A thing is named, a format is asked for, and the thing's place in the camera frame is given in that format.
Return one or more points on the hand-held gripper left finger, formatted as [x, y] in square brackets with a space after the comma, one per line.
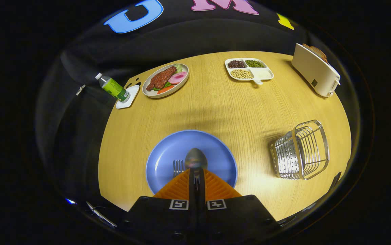
[192, 217]

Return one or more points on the blue plate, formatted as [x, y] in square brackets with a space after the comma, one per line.
[168, 153]

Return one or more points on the toast slice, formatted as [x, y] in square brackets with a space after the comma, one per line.
[318, 52]

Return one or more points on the white divided tray of beans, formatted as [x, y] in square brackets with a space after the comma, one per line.
[261, 73]

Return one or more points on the white toaster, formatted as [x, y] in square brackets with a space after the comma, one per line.
[314, 73]

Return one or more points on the small silver clip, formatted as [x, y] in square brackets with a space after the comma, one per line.
[80, 90]

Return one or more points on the green label water bottle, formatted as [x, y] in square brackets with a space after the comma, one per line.
[113, 87]

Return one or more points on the white square coaster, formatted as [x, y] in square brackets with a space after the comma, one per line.
[127, 103]

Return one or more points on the white keyboard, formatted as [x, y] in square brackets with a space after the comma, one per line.
[100, 215]

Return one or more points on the plate of model steak meal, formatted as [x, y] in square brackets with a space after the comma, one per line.
[163, 79]

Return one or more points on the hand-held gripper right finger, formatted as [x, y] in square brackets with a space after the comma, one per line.
[202, 217]

